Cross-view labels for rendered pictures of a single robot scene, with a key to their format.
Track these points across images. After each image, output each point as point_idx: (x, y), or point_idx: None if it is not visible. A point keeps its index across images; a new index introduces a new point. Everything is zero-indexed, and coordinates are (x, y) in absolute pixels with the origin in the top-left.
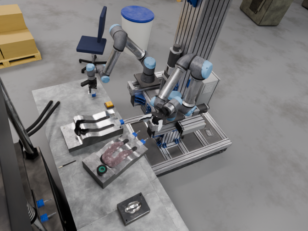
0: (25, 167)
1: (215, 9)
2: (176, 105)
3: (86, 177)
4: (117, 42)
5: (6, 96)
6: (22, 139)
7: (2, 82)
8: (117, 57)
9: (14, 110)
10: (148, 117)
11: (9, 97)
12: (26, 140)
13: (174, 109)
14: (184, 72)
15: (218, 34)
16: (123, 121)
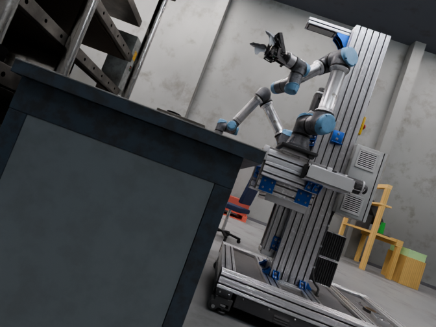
0: (107, 84)
1: (367, 45)
2: (300, 59)
3: None
4: (259, 89)
5: (151, 34)
6: (124, 89)
7: (157, 25)
8: (254, 104)
9: (145, 52)
10: (261, 45)
11: (151, 39)
12: (125, 94)
13: (297, 59)
14: (321, 68)
15: (375, 78)
16: None
